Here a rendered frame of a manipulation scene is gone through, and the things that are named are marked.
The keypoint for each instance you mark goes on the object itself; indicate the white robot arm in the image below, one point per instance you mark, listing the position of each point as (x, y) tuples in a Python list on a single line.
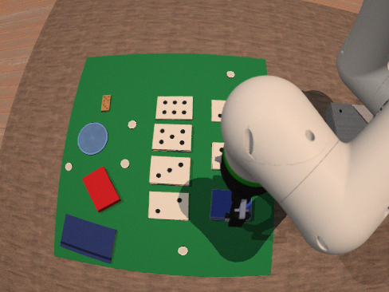
[(273, 134)]

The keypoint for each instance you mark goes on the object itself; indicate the green play mat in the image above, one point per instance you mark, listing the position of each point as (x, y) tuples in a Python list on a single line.
[(135, 81)]

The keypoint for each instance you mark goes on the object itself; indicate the red rectangular tile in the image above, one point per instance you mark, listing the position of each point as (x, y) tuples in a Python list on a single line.
[(101, 189)]

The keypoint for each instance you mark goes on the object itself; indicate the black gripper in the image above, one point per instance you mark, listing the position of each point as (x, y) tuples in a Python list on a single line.
[(238, 210)]

